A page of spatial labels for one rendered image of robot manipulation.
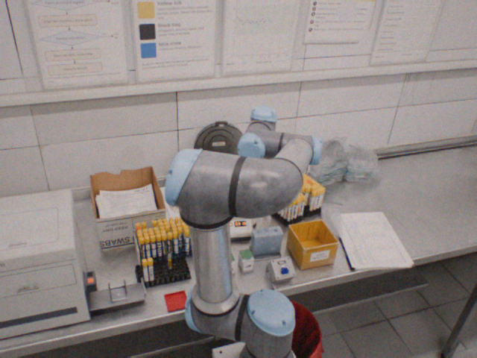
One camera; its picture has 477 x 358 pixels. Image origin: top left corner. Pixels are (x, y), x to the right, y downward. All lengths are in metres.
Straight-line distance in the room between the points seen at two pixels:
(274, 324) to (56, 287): 0.61
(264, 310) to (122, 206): 0.83
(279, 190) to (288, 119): 1.17
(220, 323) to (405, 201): 1.17
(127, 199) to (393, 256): 1.01
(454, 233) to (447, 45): 0.84
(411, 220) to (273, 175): 1.19
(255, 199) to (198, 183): 0.11
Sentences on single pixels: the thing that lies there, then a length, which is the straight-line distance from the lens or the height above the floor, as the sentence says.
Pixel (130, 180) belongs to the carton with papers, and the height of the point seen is 0.98.
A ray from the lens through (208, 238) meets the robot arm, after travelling 0.91.
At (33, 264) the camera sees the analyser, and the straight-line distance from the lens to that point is 1.27.
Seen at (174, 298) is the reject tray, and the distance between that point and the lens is 1.46.
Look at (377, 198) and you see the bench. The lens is 2.00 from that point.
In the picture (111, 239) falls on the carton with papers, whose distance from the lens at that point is 1.61.
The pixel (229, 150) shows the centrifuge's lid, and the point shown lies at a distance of 1.85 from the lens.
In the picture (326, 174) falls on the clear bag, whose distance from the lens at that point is 1.97.
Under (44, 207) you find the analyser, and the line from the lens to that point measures 1.39.
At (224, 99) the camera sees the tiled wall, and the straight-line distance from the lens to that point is 1.81.
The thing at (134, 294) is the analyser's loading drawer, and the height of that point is 0.92.
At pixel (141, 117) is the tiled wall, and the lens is 1.76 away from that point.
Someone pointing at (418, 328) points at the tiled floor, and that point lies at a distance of 2.74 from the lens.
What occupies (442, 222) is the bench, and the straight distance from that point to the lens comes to 1.98.
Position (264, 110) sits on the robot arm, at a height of 1.44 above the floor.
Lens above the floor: 1.97
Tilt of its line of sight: 35 degrees down
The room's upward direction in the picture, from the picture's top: 3 degrees clockwise
